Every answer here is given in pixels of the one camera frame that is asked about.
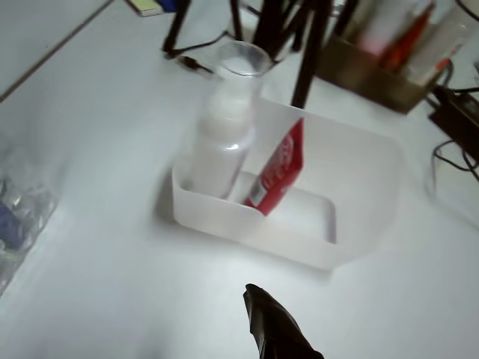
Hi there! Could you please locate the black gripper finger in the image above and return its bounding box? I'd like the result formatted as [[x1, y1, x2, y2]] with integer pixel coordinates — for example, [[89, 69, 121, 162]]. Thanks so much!
[[242, 283, 325, 359]]

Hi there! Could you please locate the clear bottle white cap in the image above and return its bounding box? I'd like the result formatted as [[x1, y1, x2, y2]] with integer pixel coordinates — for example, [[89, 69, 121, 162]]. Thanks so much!
[[189, 40, 271, 200]]

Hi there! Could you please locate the white bottle pink liquid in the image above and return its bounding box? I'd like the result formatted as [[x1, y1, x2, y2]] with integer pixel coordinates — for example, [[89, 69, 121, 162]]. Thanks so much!
[[355, 0, 412, 53]]

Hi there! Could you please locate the white tall tube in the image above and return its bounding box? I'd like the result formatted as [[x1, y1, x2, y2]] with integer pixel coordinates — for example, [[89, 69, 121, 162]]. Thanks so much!
[[407, 0, 469, 85]]

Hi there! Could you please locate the translucent white plastic bin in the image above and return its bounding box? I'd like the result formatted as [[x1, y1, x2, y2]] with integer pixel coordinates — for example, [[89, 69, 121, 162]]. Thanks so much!
[[171, 97, 407, 271]]

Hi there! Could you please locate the red cream tube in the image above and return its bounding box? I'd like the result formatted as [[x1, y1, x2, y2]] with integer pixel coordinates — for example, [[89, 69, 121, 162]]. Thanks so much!
[[242, 117, 306, 217]]

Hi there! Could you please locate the brown translucent organizer bin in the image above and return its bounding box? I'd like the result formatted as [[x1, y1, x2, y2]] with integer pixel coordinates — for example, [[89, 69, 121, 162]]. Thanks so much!
[[317, 22, 456, 115]]

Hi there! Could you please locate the clear acrylic organizer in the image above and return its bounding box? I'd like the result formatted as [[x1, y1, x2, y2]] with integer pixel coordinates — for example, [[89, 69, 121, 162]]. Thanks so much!
[[0, 149, 59, 296]]

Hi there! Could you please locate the black tripod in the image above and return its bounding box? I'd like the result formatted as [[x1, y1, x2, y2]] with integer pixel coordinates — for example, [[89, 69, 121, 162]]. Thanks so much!
[[161, 0, 360, 109]]

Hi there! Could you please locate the black power adapter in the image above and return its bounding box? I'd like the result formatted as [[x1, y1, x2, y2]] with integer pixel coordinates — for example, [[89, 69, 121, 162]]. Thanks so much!
[[428, 85, 479, 150]]

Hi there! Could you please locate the orange tube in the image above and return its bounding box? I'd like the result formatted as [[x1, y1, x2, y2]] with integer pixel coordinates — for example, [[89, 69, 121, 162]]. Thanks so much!
[[381, 3, 435, 72]]

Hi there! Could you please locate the yellow notepad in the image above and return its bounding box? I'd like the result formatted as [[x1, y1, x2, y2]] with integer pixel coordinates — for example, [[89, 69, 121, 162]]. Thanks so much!
[[125, 0, 162, 18]]

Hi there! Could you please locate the long black cable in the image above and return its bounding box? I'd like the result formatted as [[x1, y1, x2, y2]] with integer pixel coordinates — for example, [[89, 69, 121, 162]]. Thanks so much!
[[430, 140, 479, 195]]

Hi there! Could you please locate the thin black cable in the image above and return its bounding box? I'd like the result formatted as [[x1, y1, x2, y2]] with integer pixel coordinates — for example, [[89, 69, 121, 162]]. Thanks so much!
[[175, 29, 233, 76]]

